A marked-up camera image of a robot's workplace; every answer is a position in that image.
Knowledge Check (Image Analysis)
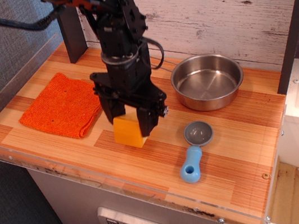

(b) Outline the stainless steel pan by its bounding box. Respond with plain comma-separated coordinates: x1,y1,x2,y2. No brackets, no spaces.
148,42,249,120

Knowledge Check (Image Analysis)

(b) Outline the grey toy fridge cabinet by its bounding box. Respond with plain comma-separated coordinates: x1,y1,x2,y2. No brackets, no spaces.
26,136,247,224

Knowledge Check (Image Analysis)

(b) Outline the dark left frame post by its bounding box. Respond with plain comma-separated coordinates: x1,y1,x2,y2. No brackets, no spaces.
57,7,88,63

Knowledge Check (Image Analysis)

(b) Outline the orange cheese wedge toy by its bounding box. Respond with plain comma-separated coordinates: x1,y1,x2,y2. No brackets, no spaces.
113,106,148,148

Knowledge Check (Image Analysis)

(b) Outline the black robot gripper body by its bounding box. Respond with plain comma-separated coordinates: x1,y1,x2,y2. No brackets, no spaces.
90,43,169,117

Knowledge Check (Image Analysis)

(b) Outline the dark right frame post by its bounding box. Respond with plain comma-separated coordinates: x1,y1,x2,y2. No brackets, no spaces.
278,0,299,95

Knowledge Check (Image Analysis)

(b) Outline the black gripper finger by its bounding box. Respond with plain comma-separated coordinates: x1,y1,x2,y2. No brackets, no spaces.
99,95,126,123
136,107,159,137

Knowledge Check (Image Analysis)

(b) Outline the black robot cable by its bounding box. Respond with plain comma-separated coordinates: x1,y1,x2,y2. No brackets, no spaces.
0,0,167,95

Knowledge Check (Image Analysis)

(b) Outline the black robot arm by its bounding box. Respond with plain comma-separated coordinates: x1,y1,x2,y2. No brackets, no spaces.
41,0,168,136

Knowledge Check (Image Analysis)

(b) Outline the dark frame post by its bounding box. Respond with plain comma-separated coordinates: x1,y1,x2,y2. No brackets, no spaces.
278,0,299,95
57,7,88,63

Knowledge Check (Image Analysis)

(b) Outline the blue grey toy spoon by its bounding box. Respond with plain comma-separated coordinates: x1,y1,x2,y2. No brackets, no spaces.
180,121,214,184

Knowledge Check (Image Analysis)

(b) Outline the clear acrylic table guard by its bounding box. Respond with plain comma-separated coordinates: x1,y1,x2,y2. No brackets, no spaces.
0,33,284,224

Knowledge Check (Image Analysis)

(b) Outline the orange knitted cloth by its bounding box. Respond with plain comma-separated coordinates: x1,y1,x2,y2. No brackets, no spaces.
19,73,102,139

